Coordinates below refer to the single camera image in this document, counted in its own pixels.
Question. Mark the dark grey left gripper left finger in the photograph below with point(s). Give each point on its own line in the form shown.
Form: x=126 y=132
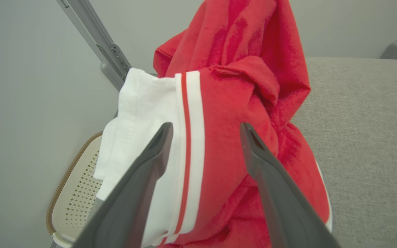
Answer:
x=133 y=199

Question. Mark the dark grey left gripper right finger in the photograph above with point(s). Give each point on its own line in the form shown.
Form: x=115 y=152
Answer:
x=281 y=206

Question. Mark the red shirt with white sleeves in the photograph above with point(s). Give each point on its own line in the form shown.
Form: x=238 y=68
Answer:
x=226 y=113

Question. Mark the cream perforated laundry basket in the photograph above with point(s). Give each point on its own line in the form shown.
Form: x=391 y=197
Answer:
x=78 y=193

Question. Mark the grey metal frame with wheel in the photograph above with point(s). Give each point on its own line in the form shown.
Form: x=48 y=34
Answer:
x=97 y=38

